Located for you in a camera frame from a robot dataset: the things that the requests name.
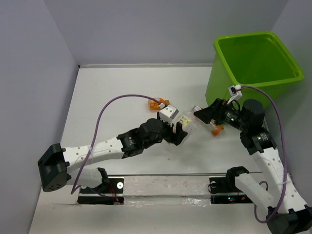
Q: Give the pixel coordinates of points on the green plastic bin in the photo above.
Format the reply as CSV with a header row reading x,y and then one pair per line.
x,y
258,59

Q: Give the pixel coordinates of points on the clear bottle apple label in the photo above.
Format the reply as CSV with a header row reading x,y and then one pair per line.
x,y
188,121

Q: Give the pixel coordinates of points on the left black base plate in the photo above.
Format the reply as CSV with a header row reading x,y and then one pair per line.
x,y
110,195

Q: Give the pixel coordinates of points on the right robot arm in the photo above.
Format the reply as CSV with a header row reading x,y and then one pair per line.
x,y
287,212

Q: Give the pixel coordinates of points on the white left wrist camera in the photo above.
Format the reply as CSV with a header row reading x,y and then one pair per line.
x,y
168,114

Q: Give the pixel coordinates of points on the long orange drink bottle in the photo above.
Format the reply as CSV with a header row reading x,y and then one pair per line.
x,y
214,128

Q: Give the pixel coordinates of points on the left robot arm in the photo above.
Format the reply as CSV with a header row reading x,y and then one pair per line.
x,y
59,166

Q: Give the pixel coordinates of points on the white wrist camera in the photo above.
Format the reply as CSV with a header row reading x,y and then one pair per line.
x,y
235,92
168,114

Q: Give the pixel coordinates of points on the short orange juice bottle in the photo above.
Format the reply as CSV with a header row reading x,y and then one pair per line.
x,y
153,105

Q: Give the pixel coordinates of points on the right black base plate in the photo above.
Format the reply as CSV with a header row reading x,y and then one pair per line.
x,y
221,193

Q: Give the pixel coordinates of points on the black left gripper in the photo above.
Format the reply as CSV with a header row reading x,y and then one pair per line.
x,y
176,138

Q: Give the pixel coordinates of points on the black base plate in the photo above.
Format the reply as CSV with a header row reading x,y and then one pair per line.
x,y
110,195
221,193

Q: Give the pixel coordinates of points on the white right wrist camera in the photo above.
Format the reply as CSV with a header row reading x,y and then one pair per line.
x,y
235,92

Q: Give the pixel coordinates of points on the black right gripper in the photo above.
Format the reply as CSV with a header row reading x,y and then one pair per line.
x,y
215,111

